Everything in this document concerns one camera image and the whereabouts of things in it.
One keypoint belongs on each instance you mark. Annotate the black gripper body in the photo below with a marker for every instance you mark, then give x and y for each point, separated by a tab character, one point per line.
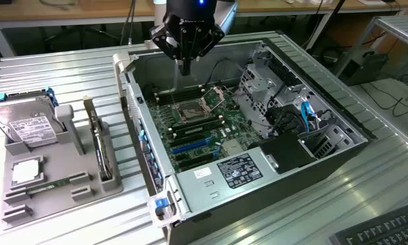
189	23

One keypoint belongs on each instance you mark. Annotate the graphics card with metal bracket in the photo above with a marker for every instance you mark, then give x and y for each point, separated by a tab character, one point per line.
99	143

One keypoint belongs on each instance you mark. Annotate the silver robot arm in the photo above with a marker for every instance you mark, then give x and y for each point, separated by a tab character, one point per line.
228	15

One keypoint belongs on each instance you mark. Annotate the metal disk bay cage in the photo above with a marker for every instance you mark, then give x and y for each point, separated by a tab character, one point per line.
257	84

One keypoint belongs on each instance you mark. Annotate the wooden desk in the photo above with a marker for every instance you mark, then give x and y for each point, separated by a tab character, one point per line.
88	11

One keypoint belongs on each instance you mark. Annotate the CPU socket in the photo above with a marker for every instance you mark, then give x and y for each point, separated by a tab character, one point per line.
189	112

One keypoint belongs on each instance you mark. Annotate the green motherboard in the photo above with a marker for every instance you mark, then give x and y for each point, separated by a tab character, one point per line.
224	127

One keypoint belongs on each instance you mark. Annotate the installed RAM stick with label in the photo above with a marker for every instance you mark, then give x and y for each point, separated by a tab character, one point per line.
197	128

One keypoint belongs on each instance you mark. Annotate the black expansion slot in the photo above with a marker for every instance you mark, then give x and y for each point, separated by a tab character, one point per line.
193	157
187	140

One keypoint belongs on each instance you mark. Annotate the open black PC case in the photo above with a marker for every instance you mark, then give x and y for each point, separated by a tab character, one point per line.
325	97

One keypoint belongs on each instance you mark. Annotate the blue expansion slot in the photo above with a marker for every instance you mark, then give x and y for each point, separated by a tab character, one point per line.
188	146

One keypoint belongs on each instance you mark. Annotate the silver chipset heat sink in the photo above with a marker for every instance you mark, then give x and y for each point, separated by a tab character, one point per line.
232	148

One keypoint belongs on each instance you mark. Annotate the black box on floor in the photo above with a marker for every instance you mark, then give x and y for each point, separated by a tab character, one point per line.
367	69

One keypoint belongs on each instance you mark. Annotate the black plastic fan shroud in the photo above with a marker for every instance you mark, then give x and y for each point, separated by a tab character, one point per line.
285	153

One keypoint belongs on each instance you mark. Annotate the hard disk with blue rails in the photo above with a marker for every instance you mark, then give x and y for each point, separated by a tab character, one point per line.
24	122

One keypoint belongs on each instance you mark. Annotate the grey power supply with label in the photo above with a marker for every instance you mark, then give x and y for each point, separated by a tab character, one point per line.
224	183

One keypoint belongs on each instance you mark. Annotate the metal slat side table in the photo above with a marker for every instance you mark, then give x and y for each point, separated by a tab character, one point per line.
404	30

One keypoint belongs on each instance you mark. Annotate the blue case latch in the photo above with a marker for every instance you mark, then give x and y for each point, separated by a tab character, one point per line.
161	202

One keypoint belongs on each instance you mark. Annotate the CPU with silver lid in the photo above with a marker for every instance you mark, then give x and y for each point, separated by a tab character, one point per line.
27	172

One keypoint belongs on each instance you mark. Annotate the green RAM stick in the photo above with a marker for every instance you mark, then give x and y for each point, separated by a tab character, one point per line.
44	186

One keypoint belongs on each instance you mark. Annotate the grey parts rack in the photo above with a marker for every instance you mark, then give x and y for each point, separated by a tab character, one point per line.
61	194

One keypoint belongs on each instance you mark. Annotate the black keyboard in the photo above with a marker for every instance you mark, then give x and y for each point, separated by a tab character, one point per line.
387	227

